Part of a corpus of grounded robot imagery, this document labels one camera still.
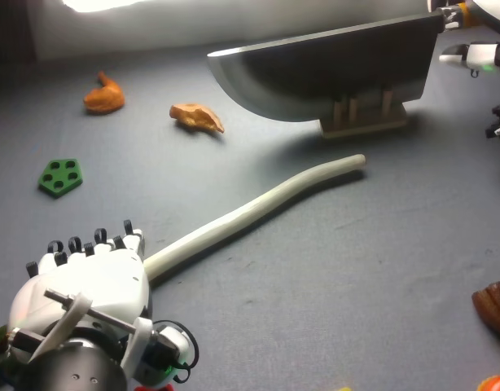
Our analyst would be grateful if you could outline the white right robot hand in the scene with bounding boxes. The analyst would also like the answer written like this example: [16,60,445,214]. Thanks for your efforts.
[427,0,500,142]

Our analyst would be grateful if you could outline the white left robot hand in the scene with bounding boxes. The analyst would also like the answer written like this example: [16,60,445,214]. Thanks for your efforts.
[7,219,150,333]

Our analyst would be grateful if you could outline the large kitchen knife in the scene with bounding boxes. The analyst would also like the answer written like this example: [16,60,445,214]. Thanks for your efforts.
[207,10,467,123]

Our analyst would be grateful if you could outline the long leek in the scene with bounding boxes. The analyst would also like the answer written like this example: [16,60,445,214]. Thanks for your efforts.
[143,153,367,288]

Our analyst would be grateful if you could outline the green pentagon block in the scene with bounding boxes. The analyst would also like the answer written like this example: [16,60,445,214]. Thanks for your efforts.
[37,158,90,200]

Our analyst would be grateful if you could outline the beige wooden peg board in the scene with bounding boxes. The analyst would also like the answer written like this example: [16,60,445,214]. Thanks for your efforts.
[318,89,410,139]

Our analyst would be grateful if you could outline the orange curved toy food piece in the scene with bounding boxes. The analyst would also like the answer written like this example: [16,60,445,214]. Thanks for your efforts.
[169,102,226,134]

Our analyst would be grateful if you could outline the grey table cloth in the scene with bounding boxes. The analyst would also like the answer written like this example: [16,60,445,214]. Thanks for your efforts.
[0,40,500,391]

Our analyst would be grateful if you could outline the brown toy food piece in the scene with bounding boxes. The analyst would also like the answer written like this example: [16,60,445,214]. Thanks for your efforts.
[471,280,500,340]

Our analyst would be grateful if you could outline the orange toy tart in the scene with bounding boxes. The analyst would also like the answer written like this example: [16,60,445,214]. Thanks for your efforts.
[476,373,500,391]

